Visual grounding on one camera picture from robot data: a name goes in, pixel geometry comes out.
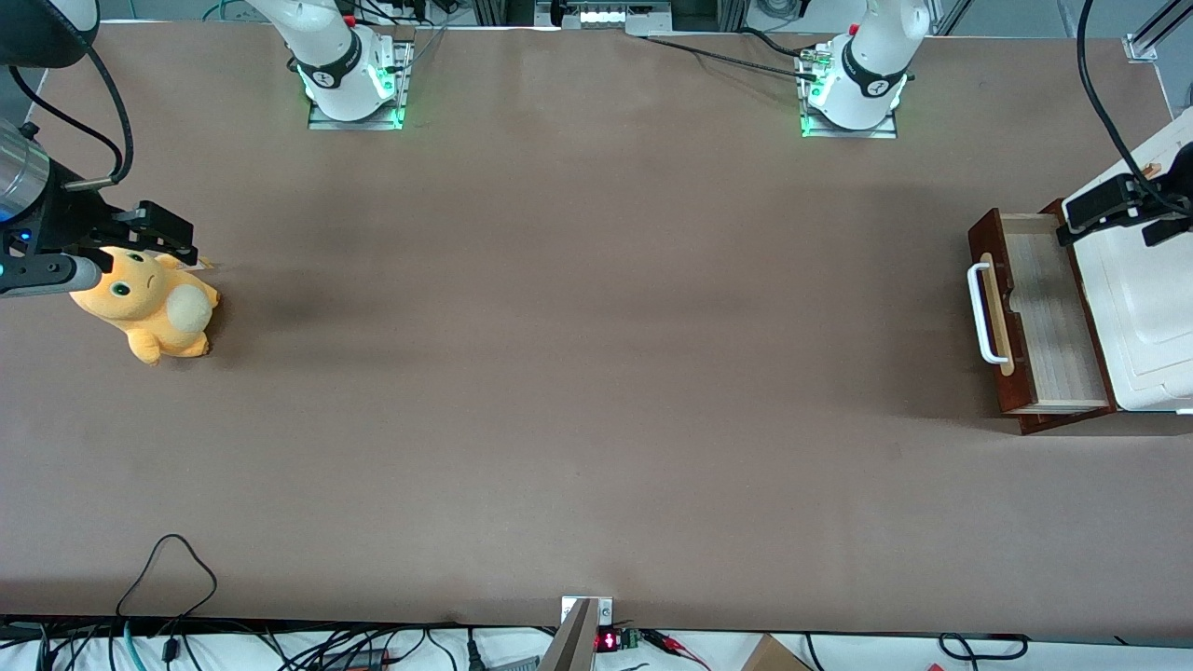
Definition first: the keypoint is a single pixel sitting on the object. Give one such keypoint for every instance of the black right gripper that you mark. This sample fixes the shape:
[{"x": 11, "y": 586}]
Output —
[{"x": 67, "y": 221}]

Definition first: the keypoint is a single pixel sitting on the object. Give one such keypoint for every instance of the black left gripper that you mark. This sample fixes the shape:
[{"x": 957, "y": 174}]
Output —
[{"x": 1176, "y": 189}]

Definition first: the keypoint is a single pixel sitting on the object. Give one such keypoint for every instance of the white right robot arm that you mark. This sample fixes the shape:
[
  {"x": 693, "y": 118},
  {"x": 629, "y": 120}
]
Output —
[{"x": 326, "y": 56}]

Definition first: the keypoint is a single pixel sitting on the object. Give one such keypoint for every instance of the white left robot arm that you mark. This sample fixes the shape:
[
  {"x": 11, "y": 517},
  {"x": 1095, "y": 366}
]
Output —
[{"x": 871, "y": 65}]

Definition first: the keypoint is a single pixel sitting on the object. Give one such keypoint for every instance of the orange plush toy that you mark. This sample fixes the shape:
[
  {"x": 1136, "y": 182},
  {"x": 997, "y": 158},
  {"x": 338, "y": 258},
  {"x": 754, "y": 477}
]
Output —
[{"x": 149, "y": 308}]

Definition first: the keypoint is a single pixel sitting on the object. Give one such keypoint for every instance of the white light bar device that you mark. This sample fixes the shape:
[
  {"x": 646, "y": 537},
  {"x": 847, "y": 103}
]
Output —
[{"x": 606, "y": 14}]

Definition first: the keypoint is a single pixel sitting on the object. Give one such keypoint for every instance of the brown cardboard box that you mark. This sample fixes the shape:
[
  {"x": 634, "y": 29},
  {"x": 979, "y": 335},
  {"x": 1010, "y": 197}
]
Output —
[{"x": 774, "y": 657}]

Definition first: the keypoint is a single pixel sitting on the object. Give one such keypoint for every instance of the red digit display board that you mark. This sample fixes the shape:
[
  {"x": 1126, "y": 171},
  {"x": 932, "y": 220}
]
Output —
[{"x": 610, "y": 641}]

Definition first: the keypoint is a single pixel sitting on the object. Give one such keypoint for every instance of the red clip leads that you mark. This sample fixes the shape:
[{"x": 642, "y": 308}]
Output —
[{"x": 676, "y": 648}]

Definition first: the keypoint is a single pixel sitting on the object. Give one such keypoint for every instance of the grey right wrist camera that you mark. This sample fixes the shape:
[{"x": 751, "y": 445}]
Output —
[{"x": 47, "y": 275}]

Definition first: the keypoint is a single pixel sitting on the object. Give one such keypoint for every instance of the aluminium frame profile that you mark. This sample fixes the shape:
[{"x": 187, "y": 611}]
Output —
[{"x": 1151, "y": 37}]

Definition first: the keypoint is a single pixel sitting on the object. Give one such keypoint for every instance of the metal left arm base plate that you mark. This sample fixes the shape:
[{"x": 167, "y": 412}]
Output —
[{"x": 881, "y": 132}]

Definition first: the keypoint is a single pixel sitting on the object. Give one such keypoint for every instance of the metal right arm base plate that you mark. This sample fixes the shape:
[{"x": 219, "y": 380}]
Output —
[{"x": 391, "y": 84}]

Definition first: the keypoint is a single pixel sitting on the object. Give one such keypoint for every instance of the silver bracket with grey beam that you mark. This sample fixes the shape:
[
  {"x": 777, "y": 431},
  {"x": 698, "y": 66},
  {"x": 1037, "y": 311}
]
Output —
[{"x": 582, "y": 620}]

